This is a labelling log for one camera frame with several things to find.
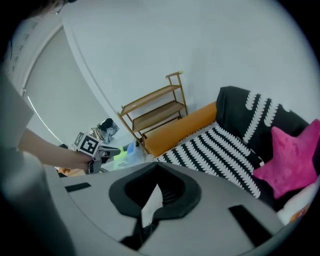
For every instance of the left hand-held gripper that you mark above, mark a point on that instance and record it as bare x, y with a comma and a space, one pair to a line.
88, 145

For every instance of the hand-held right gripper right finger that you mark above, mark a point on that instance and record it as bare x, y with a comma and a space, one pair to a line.
217, 200

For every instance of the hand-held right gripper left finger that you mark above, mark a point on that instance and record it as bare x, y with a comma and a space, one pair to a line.
95, 200

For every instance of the white flower pillow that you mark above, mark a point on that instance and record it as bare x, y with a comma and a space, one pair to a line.
297, 202

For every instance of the pink star pillow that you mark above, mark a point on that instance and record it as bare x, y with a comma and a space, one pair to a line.
292, 160

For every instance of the black white striped sofa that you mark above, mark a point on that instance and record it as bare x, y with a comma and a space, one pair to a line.
237, 112

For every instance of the person's left forearm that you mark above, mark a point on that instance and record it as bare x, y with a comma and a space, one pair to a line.
55, 155

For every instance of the green star plush pillow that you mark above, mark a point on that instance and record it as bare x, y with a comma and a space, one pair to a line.
121, 153

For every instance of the blue plush pillow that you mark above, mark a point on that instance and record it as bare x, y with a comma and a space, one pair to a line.
131, 148

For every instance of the clear plastic storage box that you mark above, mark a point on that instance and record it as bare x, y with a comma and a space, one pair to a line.
130, 160

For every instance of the pile of dark clothes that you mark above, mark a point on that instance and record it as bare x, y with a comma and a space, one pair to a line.
108, 130

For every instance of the wooden shelf rack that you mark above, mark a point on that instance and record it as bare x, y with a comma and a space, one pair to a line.
155, 110

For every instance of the grey roller blind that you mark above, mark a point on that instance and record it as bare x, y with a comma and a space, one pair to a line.
65, 87

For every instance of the person's white shirt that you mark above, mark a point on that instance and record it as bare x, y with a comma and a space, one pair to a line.
15, 112

